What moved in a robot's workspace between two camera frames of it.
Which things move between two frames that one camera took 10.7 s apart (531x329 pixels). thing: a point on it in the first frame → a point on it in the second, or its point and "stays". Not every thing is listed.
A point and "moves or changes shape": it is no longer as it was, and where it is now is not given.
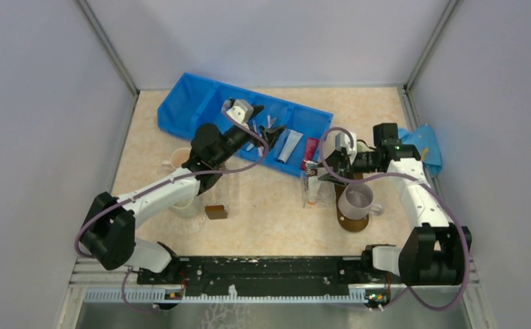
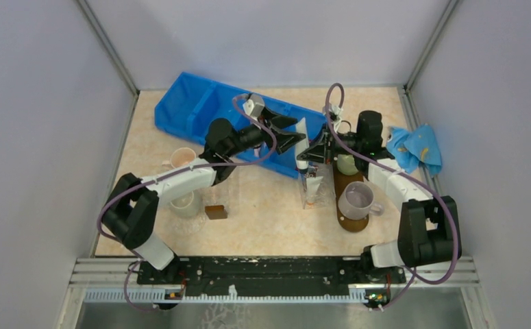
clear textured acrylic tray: [326, 197] stays
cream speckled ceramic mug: [186, 205] stays
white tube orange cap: [314, 185] stays
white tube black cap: [290, 146] moves or changes shape
